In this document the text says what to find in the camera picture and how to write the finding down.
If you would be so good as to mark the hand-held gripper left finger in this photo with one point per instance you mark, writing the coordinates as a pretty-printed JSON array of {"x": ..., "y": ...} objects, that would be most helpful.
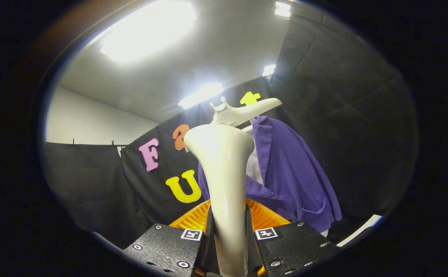
[{"x": 166, "y": 248}]

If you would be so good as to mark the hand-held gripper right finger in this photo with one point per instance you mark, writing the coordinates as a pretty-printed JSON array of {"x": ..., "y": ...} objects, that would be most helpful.
[{"x": 293, "y": 248}]

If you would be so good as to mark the purple jacket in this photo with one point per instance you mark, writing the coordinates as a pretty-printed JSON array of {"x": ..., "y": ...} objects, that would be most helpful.
[{"x": 297, "y": 173}]

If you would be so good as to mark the white garment steamer head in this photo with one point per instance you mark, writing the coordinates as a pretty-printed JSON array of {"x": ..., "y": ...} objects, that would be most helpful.
[{"x": 224, "y": 173}]

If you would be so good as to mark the white clothes hanger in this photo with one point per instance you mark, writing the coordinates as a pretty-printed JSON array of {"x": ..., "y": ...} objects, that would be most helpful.
[{"x": 243, "y": 113}]

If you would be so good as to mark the white flat panel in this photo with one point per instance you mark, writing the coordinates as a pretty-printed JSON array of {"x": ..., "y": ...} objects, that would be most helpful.
[{"x": 358, "y": 231}]

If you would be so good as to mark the white mannequin torso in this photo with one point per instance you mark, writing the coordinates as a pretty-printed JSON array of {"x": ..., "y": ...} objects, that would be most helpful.
[{"x": 254, "y": 165}]

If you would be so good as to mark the black backdrop cloth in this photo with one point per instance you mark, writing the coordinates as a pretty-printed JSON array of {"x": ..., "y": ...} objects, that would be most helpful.
[{"x": 343, "y": 115}]

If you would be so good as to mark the long ceiling light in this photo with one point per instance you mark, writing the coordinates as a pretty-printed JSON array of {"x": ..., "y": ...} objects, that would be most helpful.
[{"x": 201, "y": 95}]

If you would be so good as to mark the small ceiling light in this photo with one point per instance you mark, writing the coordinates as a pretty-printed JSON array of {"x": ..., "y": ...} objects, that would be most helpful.
[{"x": 269, "y": 70}]

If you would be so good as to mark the large ceiling light panel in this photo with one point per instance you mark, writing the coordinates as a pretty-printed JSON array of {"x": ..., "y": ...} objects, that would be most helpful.
[{"x": 147, "y": 30}]

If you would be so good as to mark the double ceiling light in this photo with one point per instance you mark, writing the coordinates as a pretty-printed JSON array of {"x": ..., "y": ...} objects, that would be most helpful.
[{"x": 282, "y": 8}]

